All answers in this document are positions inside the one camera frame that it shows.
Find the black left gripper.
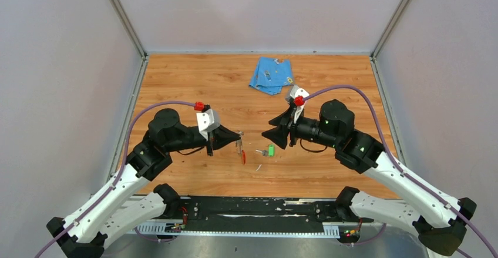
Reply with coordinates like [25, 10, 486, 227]
[166, 123, 241, 156]

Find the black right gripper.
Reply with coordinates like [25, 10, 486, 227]
[261, 106, 339, 149]

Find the metal keyring plate with spring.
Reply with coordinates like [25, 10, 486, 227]
[235, 131, 246, 165]

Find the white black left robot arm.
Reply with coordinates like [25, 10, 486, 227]
[46, 102, 241, 257]

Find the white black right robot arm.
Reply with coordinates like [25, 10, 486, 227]
[263, 99, 476, 256]

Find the blue folded cloth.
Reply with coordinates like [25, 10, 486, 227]
[249, 57, 294, 95]

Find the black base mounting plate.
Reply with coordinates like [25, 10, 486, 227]
[158, 196, 373, 233]

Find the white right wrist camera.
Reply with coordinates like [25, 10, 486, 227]
[285, 85, 309, 123]

